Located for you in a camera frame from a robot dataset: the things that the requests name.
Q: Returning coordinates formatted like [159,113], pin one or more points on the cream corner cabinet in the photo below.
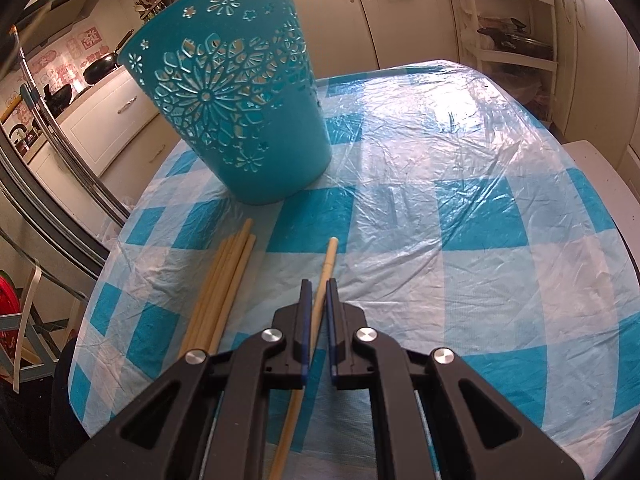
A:
[595,50]

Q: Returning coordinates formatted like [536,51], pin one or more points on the white folding stool frame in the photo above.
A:
[25,340]

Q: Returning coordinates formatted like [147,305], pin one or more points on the cream tall cabinet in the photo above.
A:
[330,15]

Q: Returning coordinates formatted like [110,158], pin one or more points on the large black wok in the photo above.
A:
[100,67]

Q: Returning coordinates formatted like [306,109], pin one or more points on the dark pot with lid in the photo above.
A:
[520,40]

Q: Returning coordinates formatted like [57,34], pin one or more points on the teal cut-out plastic basket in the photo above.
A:
[280,160]

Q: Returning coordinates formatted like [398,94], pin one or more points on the cream kitchen counter cabinet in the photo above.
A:
[110,125]

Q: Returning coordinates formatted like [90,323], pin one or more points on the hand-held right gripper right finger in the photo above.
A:
[332,340]

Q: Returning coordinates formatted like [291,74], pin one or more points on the metal kettle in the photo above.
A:
[19,137]

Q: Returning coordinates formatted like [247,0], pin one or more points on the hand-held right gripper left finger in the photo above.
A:
[303,340]

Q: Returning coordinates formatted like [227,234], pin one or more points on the white shelf rack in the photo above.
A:
[542,65]

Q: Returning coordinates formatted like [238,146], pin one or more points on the white side table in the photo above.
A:
[595,165]

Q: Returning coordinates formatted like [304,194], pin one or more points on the blue checkered plastic tablecloth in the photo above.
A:
[450,240]

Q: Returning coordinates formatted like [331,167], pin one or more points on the red round object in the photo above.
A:
[7,310]

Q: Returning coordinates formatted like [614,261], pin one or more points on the metal mop pole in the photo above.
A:
[65,135]

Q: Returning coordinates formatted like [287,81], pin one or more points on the small black wok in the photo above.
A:
[61,100]

